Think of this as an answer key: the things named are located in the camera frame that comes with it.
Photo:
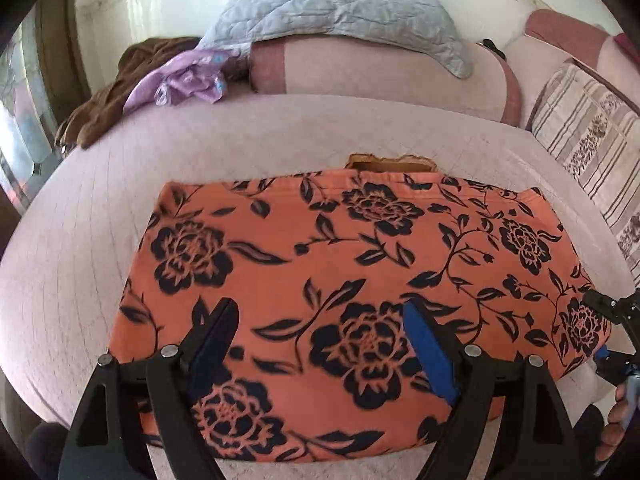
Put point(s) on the leaded glass door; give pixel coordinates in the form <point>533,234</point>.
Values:
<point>25,125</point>

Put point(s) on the magenta cloth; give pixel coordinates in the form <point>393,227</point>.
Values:
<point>630,45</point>

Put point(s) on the striped floral cushion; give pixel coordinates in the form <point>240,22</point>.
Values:
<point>590,135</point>

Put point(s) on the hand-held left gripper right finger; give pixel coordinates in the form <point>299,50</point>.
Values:
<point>430,355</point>

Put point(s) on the grey quilted pillow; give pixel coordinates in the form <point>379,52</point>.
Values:
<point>340,10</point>

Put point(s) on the person's right hand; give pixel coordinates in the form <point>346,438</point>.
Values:
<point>616,425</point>

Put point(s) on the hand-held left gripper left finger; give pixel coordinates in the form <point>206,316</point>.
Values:
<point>210,355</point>

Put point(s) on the purple printed cloth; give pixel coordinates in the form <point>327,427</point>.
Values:
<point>185,82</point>

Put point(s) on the small black object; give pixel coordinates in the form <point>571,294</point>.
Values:
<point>492,47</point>

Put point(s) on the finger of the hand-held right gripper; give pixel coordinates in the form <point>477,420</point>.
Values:
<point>612,362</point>
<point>610,305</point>

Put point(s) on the brown cloth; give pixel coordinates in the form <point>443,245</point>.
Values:
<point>110,100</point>

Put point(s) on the person's dark trousers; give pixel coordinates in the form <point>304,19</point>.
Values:
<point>45,452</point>

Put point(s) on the pink bolster cushion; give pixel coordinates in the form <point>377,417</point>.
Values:
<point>390,77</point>

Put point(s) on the orange black floral shirt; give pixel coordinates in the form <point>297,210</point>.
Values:
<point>320,270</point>

